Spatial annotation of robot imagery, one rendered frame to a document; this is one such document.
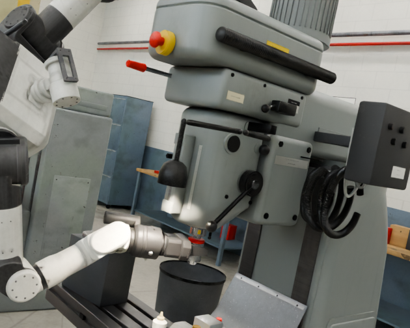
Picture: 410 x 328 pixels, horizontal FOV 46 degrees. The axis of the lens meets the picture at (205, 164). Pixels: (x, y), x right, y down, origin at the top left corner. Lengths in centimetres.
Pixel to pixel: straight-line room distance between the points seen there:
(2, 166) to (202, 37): 53
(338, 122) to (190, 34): 62
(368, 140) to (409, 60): 467
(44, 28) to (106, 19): 990
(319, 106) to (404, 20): 468
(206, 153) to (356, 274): 72
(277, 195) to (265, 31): 45
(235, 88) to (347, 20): 536
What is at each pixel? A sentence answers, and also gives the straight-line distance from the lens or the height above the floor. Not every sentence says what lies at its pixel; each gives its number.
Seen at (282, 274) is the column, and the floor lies 116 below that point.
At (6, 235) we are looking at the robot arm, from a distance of 118.
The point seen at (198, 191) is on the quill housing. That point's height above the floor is 141.
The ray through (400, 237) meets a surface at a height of 98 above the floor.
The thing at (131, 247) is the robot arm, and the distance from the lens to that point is 131.
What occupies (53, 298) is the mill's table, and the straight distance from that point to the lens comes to 187.
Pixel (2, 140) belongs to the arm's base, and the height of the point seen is 146.
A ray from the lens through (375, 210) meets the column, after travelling 172.
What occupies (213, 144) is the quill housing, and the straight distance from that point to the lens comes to 125.
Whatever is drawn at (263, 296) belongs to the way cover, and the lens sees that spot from 169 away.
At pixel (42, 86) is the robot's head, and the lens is 125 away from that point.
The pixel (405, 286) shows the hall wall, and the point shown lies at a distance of 569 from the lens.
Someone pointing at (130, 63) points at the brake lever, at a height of 170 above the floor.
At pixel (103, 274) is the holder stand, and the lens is 166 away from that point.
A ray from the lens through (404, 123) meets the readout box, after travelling 138.
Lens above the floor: 155
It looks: 3 degrees down
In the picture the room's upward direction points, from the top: 11 degrees clockwise
